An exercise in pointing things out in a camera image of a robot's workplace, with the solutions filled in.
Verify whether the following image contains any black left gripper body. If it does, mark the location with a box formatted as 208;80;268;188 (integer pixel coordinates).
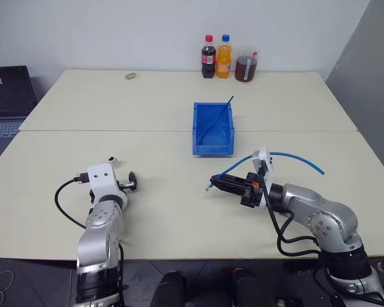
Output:
116;171;139;193

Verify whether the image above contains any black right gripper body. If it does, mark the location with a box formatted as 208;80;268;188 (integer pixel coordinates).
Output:
240;172;264;209

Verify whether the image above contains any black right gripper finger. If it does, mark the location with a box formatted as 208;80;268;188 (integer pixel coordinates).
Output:
210;181;246;196
209;173;248;187

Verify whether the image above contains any blue cable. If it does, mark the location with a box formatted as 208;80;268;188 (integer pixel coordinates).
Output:
199;93;236;141
204;151;326;193

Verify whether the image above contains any blue plastic bin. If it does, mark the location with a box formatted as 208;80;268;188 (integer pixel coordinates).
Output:
191;102;237;158

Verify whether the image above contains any dark rounded shape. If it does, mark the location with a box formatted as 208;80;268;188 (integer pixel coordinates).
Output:
151;270;187;307
231;267;276;307

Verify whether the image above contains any clear jug brown liquid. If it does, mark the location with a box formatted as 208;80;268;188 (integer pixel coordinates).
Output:
234;45;260;83

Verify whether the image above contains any orange soda bottle blue cap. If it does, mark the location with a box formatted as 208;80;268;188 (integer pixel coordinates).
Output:
215;34;233;80

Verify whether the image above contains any cola bottle red cap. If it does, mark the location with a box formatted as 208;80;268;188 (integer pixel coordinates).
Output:
199;34;218;80

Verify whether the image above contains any dark laptop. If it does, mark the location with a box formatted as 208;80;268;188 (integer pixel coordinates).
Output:
0;65;38;161

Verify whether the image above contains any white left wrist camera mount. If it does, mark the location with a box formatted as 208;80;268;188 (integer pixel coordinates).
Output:
86;163;129;206

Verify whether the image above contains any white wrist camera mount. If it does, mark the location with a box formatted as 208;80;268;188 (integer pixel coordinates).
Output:
250;146;275;209
86;163;129;206

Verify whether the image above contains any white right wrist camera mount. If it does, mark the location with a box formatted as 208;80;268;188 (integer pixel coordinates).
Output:
250;146;275;209

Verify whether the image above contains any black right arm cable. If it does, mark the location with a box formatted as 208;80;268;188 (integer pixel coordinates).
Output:
257;164;323;257

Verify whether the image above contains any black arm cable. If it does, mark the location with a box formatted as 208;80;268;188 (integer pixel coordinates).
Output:
54;172;91;230
257;164;323;257

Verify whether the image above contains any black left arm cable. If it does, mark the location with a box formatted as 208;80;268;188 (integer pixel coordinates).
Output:
54;172;91;230

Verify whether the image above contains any thin white floor cable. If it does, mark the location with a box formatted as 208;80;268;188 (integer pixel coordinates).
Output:
0;256;14;305

